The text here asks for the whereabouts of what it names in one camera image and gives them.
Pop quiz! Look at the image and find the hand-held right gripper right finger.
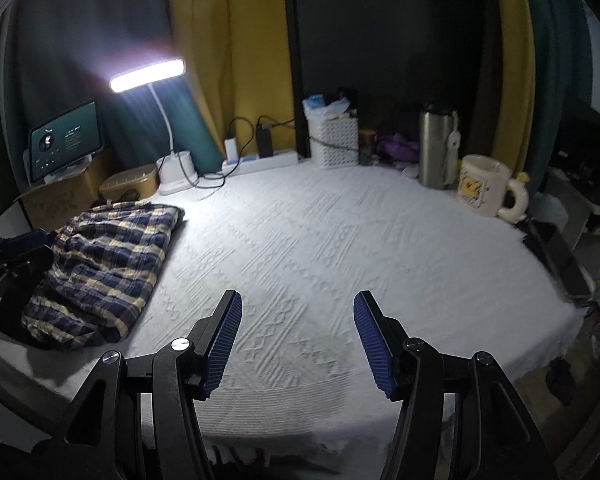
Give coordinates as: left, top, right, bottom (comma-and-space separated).
353, 290, 556, 480

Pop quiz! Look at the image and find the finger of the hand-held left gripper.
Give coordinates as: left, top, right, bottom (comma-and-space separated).
0, 230, 50, 261
0, 249, 55, 306

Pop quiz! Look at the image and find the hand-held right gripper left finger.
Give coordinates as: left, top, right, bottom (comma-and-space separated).
30, 290, 243, 480

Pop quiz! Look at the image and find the blue yellow plaid shirt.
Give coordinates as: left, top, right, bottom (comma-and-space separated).
22, 201, 185, 351

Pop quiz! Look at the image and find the brown cardboard box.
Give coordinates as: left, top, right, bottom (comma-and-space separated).
20, 152, 118, 231

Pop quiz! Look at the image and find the tablet with lit screen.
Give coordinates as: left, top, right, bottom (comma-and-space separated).
28, 100, 104, 182

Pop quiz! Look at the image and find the white textured tablecloth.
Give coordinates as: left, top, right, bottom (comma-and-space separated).
0, 157, 588, 466

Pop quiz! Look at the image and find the tan lidded plastic container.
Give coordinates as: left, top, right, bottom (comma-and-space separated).
98, 169, 161, 206

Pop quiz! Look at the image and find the white desk lamp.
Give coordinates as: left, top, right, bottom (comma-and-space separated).
110, 56, 199, 196

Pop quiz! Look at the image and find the dark cloth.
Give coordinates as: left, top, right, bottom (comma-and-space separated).
545, 357, 576, 406

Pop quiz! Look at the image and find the cream bear mug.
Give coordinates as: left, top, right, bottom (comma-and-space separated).
456, 154, 531, 224

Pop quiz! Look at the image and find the white power strip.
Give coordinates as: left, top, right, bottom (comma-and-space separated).
222, 150, 299, 172

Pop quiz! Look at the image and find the purple cloth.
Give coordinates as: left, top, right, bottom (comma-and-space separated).
377, 132, 421, 161

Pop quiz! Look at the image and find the black tablet device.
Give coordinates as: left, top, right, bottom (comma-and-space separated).
522, 220, 593, 306

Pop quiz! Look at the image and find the stainless steel tumbler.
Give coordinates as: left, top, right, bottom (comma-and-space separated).
419, 103, 460, 191

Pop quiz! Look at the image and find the white perforated basket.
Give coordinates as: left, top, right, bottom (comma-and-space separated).
308, 116, 359, 170

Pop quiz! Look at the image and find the black charger adapter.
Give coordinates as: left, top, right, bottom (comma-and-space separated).
256, 122, 275, 157

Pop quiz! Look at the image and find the teal curtain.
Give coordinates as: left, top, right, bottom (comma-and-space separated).
4, 0, 225, 176
520, 0, 595, 196

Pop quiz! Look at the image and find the pack of blue face masks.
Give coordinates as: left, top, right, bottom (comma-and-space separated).
302, 92, 353, 121

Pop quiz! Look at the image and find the white side table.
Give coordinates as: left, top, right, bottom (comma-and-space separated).
545, 170, 600, 246

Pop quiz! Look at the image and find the yellow curtain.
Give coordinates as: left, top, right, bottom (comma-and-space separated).
167, 0, 303, 161
477, 0, 537, 173

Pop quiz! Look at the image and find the black lamp cable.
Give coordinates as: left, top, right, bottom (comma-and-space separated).
195, 116, 261, 191

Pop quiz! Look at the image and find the black charger cable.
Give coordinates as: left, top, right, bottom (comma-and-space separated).
260, 115, 361, 153

